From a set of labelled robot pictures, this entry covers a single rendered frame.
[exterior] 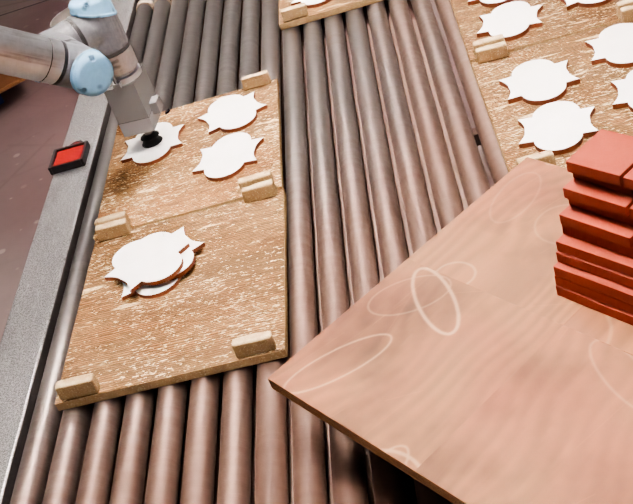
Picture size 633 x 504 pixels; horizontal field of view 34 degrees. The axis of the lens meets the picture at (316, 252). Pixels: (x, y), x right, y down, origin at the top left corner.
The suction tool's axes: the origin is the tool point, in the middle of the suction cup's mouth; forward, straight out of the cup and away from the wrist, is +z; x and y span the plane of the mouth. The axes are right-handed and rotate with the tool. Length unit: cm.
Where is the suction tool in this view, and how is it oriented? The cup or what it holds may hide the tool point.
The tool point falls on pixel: (153, 142)
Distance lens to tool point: 204.7
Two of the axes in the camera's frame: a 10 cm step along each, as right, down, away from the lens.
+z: 2.8, 7.6, 5.8
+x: -9.6, 1.9, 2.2
